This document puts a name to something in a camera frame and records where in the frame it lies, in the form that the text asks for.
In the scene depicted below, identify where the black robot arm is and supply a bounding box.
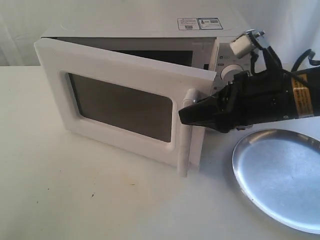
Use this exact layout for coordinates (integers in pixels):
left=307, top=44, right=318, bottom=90
left=178, top=67, right=320, bottom=133

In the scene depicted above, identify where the round metal tray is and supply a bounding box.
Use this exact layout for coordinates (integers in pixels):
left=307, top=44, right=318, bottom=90
left=231, top=129, right=320, bottom=235

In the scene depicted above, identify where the upper white knob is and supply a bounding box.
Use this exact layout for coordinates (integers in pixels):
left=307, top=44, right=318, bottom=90
left=220, top=64, right=243, bottom=83

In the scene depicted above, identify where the black cable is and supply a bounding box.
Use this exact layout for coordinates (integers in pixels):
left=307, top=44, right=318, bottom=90
left=289, top=48, right=320, bottom=86

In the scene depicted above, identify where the white microwave door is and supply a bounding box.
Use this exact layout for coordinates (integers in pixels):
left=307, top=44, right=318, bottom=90
left=34, top=37, right=216, bottom=177

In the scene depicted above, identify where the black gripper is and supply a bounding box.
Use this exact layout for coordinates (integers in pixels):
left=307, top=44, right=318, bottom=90
left=178, top=73, right=297, bottom=133

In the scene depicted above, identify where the white microwave oven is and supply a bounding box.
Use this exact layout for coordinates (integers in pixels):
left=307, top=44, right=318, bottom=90
left=44, top=15, right=250, bottom=87

